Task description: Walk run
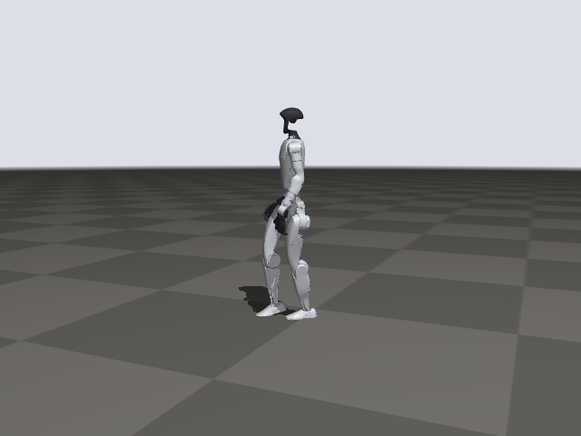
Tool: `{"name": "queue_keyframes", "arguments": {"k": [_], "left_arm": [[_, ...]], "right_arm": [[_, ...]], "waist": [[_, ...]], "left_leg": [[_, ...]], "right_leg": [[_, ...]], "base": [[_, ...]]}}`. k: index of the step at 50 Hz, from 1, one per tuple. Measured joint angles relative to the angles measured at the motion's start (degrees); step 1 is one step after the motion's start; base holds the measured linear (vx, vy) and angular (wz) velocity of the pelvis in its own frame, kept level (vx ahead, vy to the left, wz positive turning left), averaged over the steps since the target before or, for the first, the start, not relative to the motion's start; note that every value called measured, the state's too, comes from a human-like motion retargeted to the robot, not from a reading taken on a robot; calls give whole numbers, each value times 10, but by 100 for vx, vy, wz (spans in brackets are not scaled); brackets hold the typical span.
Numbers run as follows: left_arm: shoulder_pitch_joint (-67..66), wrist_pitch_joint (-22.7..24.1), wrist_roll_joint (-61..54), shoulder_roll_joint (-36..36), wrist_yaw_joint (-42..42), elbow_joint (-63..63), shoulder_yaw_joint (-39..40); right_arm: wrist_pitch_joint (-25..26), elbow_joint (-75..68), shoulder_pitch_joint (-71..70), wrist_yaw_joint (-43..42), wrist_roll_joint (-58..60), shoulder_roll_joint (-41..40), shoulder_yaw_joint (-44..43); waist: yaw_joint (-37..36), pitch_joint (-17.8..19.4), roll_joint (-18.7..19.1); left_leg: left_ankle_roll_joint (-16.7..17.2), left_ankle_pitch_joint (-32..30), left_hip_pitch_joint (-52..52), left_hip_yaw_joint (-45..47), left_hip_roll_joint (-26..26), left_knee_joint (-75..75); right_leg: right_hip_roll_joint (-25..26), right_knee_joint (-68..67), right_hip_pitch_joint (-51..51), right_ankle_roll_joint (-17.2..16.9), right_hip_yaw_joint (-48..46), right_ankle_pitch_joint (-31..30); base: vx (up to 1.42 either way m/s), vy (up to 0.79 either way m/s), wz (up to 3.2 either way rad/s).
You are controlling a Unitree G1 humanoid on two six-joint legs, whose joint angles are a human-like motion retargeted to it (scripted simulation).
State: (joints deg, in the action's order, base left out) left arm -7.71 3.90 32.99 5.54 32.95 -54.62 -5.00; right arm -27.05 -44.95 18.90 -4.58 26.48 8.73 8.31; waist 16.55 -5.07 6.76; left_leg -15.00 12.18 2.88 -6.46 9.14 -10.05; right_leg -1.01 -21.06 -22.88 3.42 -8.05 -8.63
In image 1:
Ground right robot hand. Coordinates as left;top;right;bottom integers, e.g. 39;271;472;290
263;196;285;222

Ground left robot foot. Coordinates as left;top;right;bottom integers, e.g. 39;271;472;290
286;308;318;320

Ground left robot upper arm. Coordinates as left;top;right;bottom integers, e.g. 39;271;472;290
288;142;304;185

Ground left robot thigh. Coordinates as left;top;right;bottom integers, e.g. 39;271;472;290
285;210;310;273

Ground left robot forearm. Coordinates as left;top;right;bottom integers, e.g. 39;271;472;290
278;176;302;216

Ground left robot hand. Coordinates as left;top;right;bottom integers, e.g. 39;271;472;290
273;210;289;235

